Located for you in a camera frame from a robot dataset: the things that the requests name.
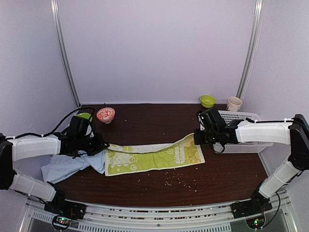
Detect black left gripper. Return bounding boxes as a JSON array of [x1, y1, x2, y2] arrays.
[[76, 131, 109, 156]]

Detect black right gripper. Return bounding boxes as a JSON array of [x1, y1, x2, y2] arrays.
[[194, 128, 219, 145]]

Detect green white patterned towel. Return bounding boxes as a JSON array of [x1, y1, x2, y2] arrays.
[[105, 133, 205, 176]]

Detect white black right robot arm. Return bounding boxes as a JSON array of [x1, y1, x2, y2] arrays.
[[194, 108, 309, 218]]

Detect white perforated plastic basket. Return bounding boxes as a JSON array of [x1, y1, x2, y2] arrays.
[[212, 110, 273, 154]]

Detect green plate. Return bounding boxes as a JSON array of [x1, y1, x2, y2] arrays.
[[76, 112, 93, 122]]

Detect red white patterned bowl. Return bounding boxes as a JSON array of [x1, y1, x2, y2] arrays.
[[96, 107, 115, 124]]

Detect green bowl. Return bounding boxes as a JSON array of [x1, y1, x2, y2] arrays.
[[200, 95, 216, 108]]

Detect light blue towel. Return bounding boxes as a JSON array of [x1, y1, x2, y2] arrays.
[[41, 150, 105, 184]]

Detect beige cup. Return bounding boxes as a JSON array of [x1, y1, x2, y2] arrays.
[[226, 97, 243, 112]]

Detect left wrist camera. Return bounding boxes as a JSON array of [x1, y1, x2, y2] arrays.
[[66, 116, 90, 139]]

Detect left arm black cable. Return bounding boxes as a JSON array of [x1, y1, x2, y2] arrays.
[[4, 107, 95, 140]]

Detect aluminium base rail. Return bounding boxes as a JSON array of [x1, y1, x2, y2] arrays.
[[19, 189, 297, 232]]

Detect right aluminium frame post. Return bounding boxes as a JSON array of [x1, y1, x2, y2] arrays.
[[237, 0, 264, 101]]

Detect aluminium frame post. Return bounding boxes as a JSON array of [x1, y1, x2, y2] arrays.
[[50, 0, 81, 107], [237, 0, 264, 101]]

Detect left aluminium frame post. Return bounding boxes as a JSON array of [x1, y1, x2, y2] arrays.
[[50, 0, 81, 107]]

